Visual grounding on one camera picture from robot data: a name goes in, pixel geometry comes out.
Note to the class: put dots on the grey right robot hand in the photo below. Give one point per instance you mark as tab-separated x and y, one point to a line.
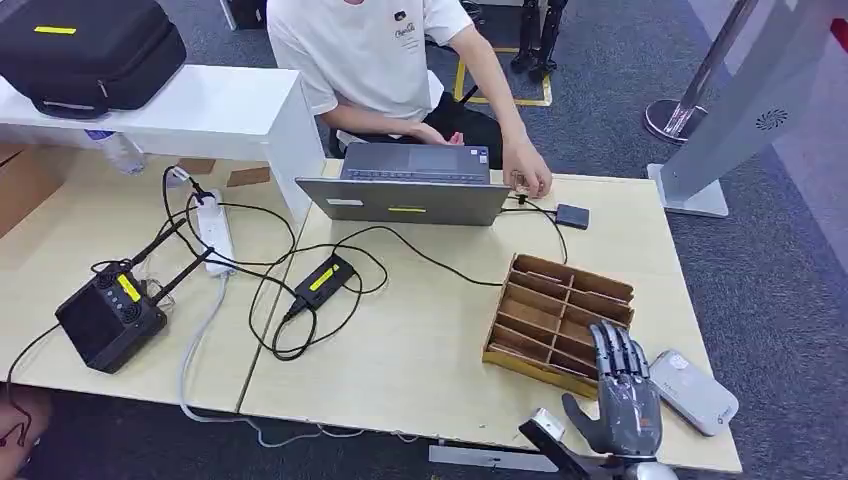
626	411

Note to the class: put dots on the person's right hand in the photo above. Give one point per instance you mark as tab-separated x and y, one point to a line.
440	136

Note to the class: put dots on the person's left hand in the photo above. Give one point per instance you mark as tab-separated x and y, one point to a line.
526	169

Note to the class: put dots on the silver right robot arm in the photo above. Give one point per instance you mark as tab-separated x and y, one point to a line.
649	470

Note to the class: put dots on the small black hub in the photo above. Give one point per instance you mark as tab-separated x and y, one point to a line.
572	216

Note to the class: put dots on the yellow floor tape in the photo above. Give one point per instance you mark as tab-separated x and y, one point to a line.
503	101

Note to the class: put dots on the white grey handheld device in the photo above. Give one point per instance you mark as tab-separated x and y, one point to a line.
696	394

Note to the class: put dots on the grey laptop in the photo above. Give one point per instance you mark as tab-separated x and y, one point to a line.
404	202

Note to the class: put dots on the person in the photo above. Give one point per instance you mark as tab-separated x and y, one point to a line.
358	60

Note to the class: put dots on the wooden card box with slots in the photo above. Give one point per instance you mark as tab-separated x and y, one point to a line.
543	318

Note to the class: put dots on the black robot legs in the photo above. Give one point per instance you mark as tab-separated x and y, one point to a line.
540	40

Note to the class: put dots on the grey desk foot bar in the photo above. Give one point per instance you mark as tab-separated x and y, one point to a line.
490	459

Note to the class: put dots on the black power adapter yellow label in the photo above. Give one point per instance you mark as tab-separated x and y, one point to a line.
323	281

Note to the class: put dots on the brown cardboard piece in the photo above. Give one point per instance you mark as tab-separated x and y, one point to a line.
248	177
197	166

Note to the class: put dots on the grey kiosk stand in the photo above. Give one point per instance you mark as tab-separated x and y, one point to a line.
742	99

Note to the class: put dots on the white side table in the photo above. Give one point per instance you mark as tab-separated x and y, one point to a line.
199	106

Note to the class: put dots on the white power strip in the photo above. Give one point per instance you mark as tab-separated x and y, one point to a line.
213	232

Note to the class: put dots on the white plug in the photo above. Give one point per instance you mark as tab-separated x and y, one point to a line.
177	177

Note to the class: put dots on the clear plastic water bottle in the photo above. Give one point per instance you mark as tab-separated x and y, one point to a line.
122	154

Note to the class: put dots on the black hard carry case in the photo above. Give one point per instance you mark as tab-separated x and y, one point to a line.
93	56

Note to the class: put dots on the black router with antennas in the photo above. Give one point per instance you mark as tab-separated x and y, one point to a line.
106	321

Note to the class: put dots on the brown cardboard box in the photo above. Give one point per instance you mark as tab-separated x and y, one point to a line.
23	185

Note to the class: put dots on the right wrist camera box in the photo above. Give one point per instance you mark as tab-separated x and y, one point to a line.
550	427

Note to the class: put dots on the chrome stanchion post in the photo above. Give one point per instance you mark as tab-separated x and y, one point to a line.
682	112

